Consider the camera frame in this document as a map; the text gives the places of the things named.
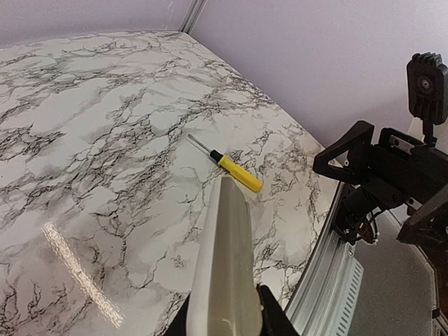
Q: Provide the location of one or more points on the right aluminium corner post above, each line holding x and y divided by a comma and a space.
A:
192, 16

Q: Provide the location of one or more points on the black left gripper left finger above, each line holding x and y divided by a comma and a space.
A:
178, 325

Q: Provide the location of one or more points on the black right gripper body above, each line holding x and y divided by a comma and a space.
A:
397, 170

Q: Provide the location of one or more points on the white remote control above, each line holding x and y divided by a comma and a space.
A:
224, 299

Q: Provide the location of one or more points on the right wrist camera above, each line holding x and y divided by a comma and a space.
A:
427, 92

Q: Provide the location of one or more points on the aluminium front table rail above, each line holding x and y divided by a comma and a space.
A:
325, 298

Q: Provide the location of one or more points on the yellow handled screwdriver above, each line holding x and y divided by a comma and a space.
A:
236, 171

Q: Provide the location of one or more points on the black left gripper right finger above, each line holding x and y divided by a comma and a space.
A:
274, 319

